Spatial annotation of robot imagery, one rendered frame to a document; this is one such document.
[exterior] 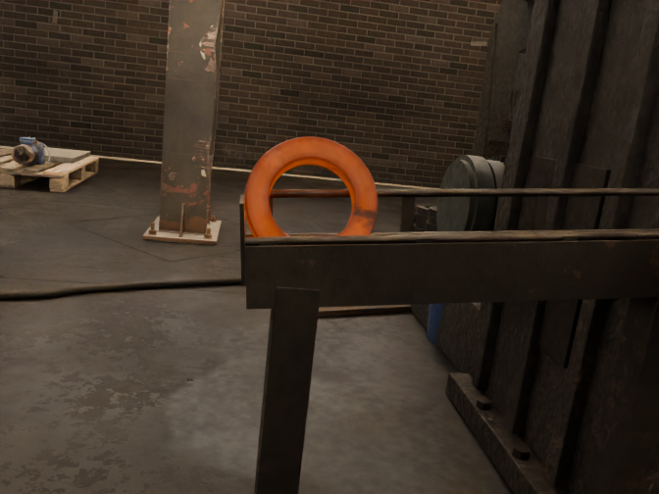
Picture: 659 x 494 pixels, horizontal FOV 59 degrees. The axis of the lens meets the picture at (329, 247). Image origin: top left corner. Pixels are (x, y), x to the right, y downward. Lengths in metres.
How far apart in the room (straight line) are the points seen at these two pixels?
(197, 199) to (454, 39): 4.61
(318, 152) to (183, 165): 2.52
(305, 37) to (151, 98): 1.83
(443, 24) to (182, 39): 4.41
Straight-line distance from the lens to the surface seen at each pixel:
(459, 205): 2.17
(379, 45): 7.02
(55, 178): 4.64
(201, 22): 3.31
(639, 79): 1.20
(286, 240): 0.76
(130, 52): 6.97
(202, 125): 3.28
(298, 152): 0.82
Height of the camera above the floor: 0.78
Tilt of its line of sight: 13 degrees down
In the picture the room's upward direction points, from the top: 7 degrees clockwise
